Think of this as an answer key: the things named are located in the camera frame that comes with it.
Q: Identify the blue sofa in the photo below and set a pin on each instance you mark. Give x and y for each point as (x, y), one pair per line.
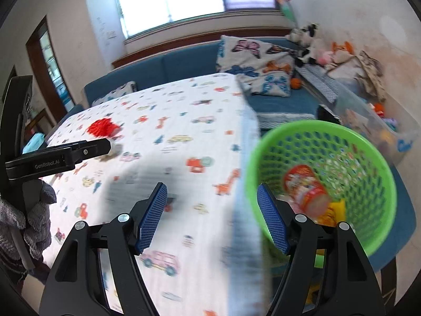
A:
(190, 62)

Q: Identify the green wall decoration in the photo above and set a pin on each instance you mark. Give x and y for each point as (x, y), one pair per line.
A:
(284, 0)

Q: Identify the printed blanket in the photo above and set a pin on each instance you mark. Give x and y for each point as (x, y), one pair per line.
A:
(184, 131)

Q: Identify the window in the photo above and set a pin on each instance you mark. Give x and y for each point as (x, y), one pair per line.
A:
(184, 0)

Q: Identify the pink plush toy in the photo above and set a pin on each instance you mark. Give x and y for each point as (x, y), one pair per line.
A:
(325, 57)

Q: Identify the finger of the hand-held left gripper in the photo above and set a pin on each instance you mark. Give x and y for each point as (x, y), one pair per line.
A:
(95, 151)

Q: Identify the cow plush toy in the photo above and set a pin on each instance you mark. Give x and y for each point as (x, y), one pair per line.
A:
(304, 39)

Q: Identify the orange fox plush toy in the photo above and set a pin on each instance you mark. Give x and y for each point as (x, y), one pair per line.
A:
(342, 50)

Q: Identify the butterfly print pillow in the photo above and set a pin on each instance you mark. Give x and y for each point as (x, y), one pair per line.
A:
(256, 65)

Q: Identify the green plastic basket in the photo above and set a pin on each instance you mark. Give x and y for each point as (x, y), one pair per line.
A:
(361, 177)

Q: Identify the clear plastic storage box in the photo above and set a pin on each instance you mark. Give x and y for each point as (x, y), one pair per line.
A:
(368, 118)

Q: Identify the yellow snack packet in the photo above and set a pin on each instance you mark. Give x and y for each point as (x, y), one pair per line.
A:
(334, 214)

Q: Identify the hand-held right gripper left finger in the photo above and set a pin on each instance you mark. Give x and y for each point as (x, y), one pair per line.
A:
(153, 217)

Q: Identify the brown white patterned cloth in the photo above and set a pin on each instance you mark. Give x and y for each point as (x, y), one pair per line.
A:
(373, 72)

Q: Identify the small orange ball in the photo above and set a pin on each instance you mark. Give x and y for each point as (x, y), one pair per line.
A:
(296, 84)

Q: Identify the red foam fruit net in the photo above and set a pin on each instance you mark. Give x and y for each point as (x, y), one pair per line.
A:
(102, 127)

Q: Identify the person's left hand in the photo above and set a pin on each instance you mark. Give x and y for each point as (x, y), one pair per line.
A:
(39, 220)

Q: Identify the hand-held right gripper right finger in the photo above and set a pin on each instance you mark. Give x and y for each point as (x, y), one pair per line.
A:
(272, 220)

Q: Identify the small patterned pillow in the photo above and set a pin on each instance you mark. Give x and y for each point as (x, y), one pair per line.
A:
(115, 93)

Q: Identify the person's left forearm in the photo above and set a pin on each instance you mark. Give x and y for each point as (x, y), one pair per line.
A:
(10, 256)

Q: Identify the red paper noodle cup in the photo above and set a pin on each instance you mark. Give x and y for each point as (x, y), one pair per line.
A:
(306, 191)

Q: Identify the wooden door frame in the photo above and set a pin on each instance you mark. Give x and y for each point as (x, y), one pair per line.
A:
(49, 69)

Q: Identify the grey patterned folded cloth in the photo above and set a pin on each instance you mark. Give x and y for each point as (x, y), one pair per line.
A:
(317, 82)

